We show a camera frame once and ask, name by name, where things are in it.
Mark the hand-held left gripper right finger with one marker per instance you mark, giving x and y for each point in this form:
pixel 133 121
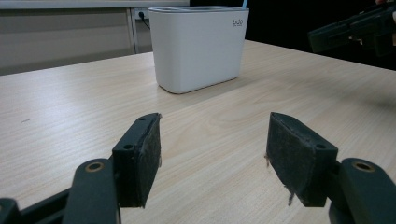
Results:
pixel 294 155

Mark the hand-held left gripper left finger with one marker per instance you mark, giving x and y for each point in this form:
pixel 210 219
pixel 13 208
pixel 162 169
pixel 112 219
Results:
pixel 138 161

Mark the white plastic container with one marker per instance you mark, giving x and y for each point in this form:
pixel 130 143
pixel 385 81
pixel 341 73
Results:
pixel 196 49

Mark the white metal post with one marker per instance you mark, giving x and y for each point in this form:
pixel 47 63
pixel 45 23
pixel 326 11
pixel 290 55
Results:
pixel 132 31

